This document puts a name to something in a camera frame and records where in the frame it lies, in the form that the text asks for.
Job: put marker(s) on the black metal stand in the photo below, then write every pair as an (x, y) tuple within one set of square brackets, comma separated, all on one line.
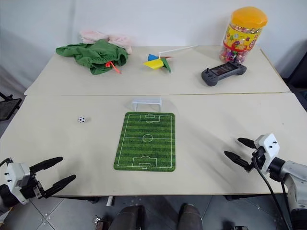
[(8, 106)]

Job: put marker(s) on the candy jar with orange lid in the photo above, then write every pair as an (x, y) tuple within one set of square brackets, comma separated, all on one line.
[(242, 33)]

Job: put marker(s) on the dark rounded shape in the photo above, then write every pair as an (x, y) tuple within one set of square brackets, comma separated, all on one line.
[(190, 216)]

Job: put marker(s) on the white miniature goal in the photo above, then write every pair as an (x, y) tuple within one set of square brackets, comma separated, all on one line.
[(146, 101)]

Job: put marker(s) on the grey handheld game controller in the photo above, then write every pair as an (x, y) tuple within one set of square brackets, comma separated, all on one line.
[(224, 72)]

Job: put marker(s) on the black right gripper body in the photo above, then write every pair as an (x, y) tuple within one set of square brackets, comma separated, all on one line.
[(258, 157)]

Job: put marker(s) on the pink fluffy cloth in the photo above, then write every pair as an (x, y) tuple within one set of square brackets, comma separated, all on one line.
[(117, 39)]

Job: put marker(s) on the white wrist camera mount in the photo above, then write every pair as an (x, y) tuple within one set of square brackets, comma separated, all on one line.
[(15, 178), (268, 148)]

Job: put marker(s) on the colourful paper pinwheel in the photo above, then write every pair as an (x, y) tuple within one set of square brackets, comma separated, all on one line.
[(157, 61)]

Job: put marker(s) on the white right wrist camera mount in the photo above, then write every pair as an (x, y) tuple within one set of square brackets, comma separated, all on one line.
[(268, 148)]

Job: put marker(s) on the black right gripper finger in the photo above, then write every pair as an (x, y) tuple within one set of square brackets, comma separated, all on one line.
[(236, 158), (245, 142)]

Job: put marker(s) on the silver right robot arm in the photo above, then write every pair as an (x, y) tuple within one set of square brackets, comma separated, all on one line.
[(295, 173)]

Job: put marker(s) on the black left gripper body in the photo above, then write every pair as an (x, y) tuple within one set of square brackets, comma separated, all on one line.
[(30, 188)]

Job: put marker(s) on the dark furniture piece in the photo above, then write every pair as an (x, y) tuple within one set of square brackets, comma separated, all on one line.
[(298, 72)]

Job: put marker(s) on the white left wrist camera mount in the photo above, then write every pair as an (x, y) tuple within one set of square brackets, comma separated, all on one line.
[(15, 178)]

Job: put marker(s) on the green soccer field mat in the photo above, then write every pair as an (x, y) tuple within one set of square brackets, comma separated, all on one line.
[(146, 141)]

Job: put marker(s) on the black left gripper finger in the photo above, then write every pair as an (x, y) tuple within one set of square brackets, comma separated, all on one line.
[(60, 184), (46, 163)]

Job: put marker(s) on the mini soccer ball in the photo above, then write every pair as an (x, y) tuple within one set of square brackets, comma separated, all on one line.
[(81, 119)]

